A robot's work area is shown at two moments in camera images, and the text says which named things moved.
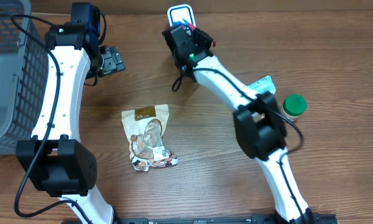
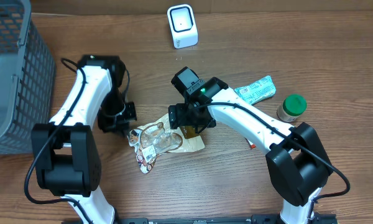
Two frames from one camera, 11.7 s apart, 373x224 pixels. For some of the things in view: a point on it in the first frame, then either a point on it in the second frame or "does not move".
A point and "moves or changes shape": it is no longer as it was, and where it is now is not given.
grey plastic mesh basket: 17,76 does not move
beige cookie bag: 145,127 moves or changes shape
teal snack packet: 264,84 does not move
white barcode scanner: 176,14 does not move
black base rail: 266,218 does not move
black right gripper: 200,37 -> 176,116
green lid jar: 293,106 does not move
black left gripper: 112,60 -> 129,111
